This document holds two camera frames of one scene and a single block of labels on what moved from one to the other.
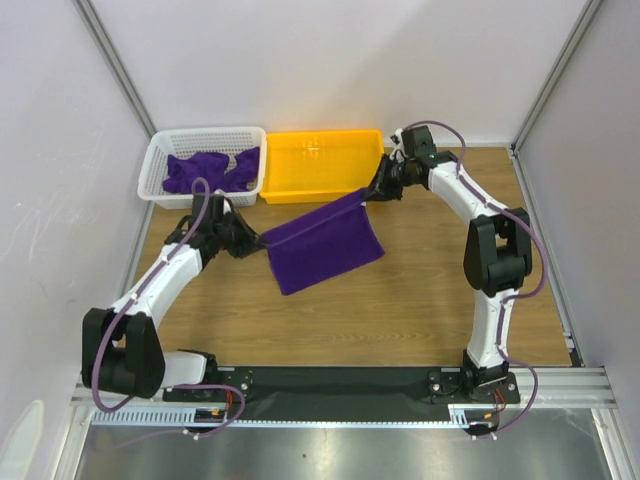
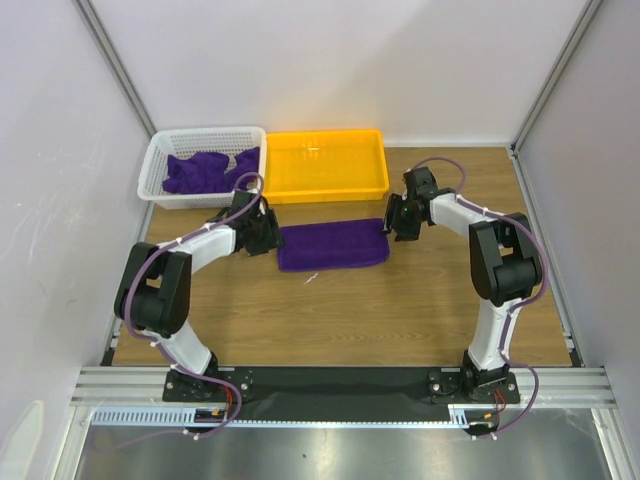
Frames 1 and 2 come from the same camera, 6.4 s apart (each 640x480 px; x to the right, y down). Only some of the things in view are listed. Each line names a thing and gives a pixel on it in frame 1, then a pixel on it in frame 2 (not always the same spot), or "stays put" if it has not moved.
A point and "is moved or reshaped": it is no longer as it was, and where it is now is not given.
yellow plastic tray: (319, 166) stays put
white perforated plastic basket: (228, 142) stays put
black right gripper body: (385, 180) → (396, 219)
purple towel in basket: (184, 168) stays put
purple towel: (327, 242) is moved or reshaped
